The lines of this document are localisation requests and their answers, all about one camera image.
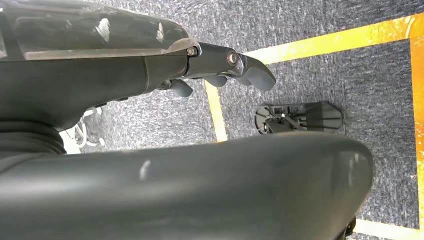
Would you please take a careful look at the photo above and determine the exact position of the yellow floor tape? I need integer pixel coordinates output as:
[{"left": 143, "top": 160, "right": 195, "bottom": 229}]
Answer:
[{"left": 203, "top": 12, "right": 424, "bottom": 240}]

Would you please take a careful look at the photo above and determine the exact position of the black robot foot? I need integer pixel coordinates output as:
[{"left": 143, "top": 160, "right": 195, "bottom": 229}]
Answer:
[{"left": 254, "top": 101, "right": 344, "bottom": 135}]

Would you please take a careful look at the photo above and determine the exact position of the grey robot body shell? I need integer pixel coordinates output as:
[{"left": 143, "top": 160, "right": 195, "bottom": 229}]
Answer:
[{"left": 0, "top": 131, "right": 375, "bottom": 240}]

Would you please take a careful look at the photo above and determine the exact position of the robot left arm ribbed sleeve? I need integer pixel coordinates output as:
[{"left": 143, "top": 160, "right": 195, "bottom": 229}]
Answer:
[{"left": 0, "top": 120, "right": 67, "bottom": 157}]

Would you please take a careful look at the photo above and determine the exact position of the white cable bundle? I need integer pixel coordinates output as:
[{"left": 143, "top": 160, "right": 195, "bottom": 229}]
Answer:
[{"left": 58, "top": 105, "right": 108, "bottom": 155}]

